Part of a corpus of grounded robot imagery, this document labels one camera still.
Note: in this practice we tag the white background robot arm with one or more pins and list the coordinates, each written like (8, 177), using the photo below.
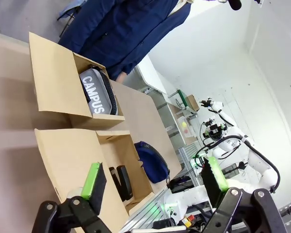
(219, 106)

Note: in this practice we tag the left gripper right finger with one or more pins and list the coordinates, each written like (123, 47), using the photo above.
(213, 184)

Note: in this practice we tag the yellow green ball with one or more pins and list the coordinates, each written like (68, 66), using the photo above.
(183, 124)

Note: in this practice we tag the folding chair with blue cloth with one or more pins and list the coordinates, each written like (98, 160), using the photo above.
(69, 12)

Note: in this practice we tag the black stapler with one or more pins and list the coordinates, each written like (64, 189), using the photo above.
(124, 179)

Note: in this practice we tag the clear plastic container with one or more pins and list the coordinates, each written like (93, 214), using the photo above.
(185, 129)

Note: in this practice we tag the yellow red emergency stop button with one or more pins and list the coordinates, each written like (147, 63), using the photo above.
(188, 220)

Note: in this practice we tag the grey pencil case black zipper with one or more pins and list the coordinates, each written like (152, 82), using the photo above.
(94, 89)

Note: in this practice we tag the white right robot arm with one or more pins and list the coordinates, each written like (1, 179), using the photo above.
(254, 160)

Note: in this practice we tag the person in navy coat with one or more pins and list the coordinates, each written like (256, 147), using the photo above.
(116, 29)

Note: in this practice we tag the person's right hand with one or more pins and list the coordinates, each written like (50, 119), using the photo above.
(121, 77)

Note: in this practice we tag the green framed glass case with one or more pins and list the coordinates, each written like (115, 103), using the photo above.
(184, 99)

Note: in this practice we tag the open brown cardboard box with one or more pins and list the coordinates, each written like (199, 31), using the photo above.
(68, 155)
(53, 80)

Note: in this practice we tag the small brown cardboard box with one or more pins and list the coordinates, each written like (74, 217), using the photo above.
(192, 103)

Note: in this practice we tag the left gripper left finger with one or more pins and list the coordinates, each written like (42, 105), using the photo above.
(94, 187)

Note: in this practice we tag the black electronic box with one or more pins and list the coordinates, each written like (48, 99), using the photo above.
(180, 184)

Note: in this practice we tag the white desk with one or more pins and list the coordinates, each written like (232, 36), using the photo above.
(150, 72)

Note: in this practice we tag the navy CAMPUS pencil case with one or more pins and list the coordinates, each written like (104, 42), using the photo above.
(152, 162)

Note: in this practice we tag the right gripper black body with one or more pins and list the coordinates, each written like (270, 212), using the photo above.
(214, 129)

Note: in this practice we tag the black cylindrical device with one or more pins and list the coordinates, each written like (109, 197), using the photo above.
(234, 3)

